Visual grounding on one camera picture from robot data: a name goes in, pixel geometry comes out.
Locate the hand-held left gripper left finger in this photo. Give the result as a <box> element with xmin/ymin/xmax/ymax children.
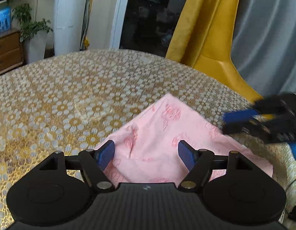
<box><xmin>38</xmin><ymin>140</ymin><xmax>115</xmax><ymax>192</ymax></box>

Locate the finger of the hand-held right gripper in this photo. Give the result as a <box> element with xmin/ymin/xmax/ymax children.
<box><xmin>222</xmin><ymin>116</ymin><xmax>296</xmax><ymax>146</ymax></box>
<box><xmin>222</xmin><ymin>93</ymin><xmax>296</xmax><ymax>125</ymax></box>

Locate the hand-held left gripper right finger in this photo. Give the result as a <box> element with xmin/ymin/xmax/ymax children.
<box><xmin>178</xmin><ymin>140</ymin><xmax>255</xmax><ymax>192</ymax></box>

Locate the pink printed garment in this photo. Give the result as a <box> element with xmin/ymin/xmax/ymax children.
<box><xmin>93</xmin><ymin>93</ymin><xmax>274</xmax><ymax>184</ymax></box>

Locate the gold floral lace tablecloth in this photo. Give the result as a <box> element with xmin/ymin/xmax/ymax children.
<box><xmin>0</xmin><ymin>48</ymin><xmax>296</xmax><ymax>230</ymax></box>

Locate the grey curtain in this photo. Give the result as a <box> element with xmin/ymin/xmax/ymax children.
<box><xmin>230</xmin><ymin>0</ymin><xmax>296</xmax><ymax>97</ymax></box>

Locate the yellow velvet chair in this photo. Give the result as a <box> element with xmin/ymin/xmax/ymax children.
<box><xmin>165</xmin><ymin>0</ymin><xmax>264</xmax><ymax>104</ymax></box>

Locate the yellow striped cloth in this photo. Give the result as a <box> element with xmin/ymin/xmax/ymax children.
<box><xmin>80</xmin><ymin>0</ymin><xmax>99</xmax><ymax>51</ymax></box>

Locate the green plant in white pot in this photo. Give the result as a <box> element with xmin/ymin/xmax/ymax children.
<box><xmin>4</xmin><ymin>0</ymin><xmax>54</xmax><ymax>64</ymax></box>

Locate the glass balcony door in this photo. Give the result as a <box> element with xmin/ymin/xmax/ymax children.
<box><xmin>112</xmin><ymin>0</ymin><xmax>194</xmax><ymax>58</ymax></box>

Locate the wooden television cabinet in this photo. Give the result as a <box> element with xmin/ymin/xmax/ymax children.
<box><xmin>0</xmin><ymin>29</ymin><xmax>26</xmax><ymax>77</ymax></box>

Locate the blue picture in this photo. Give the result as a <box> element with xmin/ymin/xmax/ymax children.
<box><xmin>0</xmin><ymin>6</ymin><xmax>12</xmax><ymax>36</ymax></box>

